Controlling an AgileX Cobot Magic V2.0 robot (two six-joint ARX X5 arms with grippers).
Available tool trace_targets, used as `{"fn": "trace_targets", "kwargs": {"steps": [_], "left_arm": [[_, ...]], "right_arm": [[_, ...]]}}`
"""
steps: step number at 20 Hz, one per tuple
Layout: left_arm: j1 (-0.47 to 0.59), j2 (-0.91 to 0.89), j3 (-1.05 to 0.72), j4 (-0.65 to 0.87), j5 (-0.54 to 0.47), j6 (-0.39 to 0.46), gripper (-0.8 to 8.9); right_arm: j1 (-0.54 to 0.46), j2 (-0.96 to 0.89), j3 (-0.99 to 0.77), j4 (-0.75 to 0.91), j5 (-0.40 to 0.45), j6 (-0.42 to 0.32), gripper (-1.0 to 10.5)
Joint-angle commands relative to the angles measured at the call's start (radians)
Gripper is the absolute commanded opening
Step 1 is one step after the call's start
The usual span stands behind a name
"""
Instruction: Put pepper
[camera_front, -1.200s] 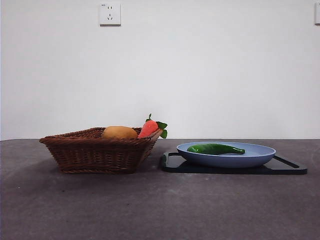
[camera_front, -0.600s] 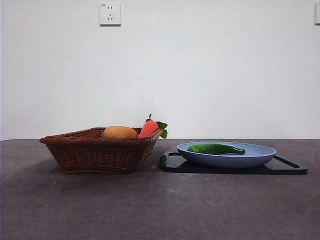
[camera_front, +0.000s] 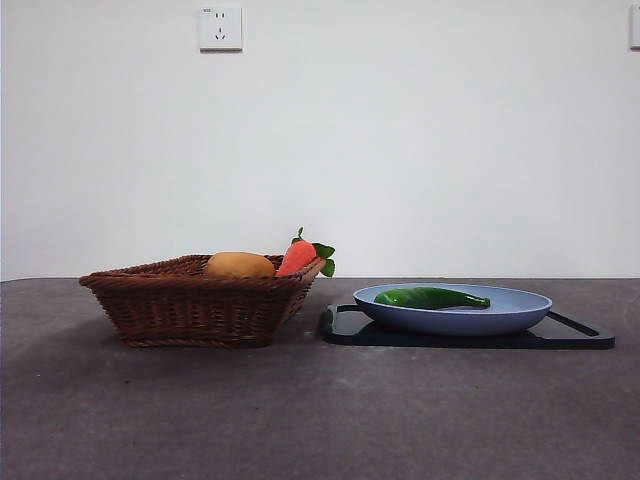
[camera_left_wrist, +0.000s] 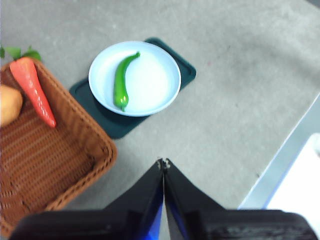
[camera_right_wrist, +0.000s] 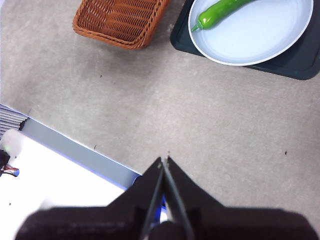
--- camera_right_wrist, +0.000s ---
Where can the black rectangular tray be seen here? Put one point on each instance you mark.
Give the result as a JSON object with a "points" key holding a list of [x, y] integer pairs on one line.
{"points": [[300, 65]]}

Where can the brown wicker basket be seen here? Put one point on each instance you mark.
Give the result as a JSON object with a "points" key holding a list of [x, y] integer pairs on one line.
{"points": [[120, 22]]}

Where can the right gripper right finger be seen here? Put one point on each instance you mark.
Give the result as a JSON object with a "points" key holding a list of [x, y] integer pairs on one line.
{"points": [[237, 225]]}

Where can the green pepper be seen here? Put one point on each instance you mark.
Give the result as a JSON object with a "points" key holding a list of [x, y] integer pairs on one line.
{"points": [[215, 13]]}

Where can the ribbed grey panel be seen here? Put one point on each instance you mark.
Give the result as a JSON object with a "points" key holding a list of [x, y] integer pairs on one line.
{"points": [[10, 118]]}

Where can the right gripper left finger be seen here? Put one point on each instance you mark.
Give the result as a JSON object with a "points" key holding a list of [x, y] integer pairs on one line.
{"points": [[105, 222]]}

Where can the blue round plate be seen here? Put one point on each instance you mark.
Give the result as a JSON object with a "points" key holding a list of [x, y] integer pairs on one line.
{"points": [[250, 42]]}

